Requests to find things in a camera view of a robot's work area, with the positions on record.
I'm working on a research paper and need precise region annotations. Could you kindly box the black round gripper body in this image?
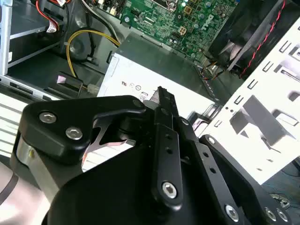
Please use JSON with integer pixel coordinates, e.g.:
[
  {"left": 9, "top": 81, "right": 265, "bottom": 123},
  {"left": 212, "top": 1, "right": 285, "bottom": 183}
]
[{"left": 45, "top": 140, "right": 235, "bottom": 225}]

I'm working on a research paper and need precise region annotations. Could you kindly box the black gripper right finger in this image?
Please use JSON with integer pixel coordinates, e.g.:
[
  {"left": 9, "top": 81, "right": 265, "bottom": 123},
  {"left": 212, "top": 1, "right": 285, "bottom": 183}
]
[{"left": 167, "top": 90, "right": 293, "bottom": 225}]

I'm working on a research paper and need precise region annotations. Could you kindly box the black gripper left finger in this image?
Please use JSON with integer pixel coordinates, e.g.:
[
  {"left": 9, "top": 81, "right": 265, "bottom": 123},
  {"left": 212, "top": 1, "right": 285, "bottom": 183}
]
[{"left": 10, "top": 86, "right": 185, "bottom": 209}]

